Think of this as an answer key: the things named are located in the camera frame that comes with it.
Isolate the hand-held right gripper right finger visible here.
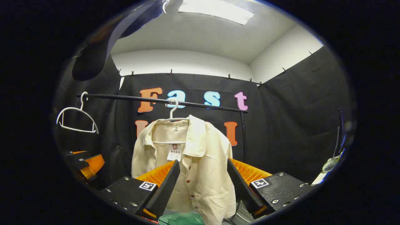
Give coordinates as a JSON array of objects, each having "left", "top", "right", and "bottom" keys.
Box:
[{"left": 227, "top": 158, "right": 313, "bottom": 220}]

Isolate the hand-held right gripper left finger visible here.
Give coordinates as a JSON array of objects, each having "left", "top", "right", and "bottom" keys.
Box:
[{"left": 99, "top": 159, "right": 181, "bottom": 219}]

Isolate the green laundry hamper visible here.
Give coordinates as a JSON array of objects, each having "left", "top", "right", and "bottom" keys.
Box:
[{"left": 158, "top": 212, "right": 205, "bottom": 225}]

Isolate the cream button shirt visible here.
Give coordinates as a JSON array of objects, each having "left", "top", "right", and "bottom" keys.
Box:
[{"left": 131, "top": 115, "right": 237, "bottom": 225}]

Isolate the white empty hanger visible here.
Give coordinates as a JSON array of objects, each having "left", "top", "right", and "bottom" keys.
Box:
[{"left": 56, "top": 91, "right": 99, "bottom": 135}]

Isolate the white hanger with shirt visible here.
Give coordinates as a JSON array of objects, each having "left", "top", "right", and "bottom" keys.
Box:
[{"left": 152, "top": 98, "right": 190, "bottom": 144}]

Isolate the black backdrop cloth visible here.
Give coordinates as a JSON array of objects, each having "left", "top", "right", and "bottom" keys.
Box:
[{"left": 55, "top": 45, "right": 353, "bottom": 191}]

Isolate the white board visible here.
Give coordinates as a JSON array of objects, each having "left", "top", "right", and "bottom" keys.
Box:
[{"left": 312, "top": 171, "right": 328, "bottom": 185}]

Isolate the thin dark stand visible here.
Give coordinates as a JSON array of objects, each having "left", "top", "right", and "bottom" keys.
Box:
[{"left": 322, "top": 108, "right": 347, "bottom": 174}]

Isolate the ceiling light panel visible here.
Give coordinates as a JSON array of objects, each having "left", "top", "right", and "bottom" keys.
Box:
[{"left": 178, "top": 0, "right": 254, "bottom": 25}]

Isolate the black clothes rail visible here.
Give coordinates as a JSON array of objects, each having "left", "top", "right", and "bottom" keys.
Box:
[{"left": 77, "top": 93, "right": 249, "bottom": 163}]

